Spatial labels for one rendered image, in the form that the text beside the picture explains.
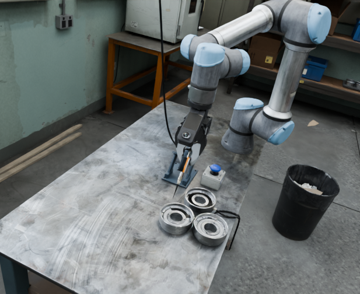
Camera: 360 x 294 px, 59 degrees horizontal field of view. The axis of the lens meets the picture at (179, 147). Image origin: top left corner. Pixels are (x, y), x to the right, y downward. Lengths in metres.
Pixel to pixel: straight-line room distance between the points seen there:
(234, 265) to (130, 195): 1.10
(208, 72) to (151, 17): 2.36
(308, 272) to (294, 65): 1.38
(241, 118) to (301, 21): 0.45
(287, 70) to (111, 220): 0.80
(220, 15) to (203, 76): 3.89
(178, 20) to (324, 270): 2.30
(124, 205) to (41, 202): 0.25
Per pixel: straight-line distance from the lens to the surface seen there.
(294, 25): 1.21
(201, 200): 1.10
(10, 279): 1.12
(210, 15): 4.76
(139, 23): 3.25
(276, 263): 2.17
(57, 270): 0.90
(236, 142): 1.43
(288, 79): 1.26
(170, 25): 3.11
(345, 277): 2.34
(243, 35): 1.12
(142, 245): 0.94
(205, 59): 0.84
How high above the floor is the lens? 1.51
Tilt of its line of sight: 31 degrees down
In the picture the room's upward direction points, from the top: 11 degrees clockwise
